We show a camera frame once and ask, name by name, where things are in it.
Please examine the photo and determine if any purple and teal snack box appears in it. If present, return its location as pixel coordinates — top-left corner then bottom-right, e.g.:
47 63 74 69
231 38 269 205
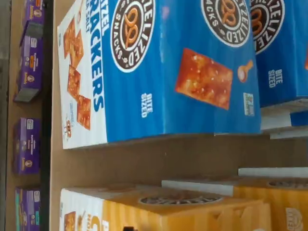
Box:
14 187 41 231

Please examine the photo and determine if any blue white pretzel crackers box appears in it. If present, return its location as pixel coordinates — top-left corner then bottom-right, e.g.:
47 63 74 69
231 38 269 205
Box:
250 0 308 108
260 105 308 140
57 0 262 150

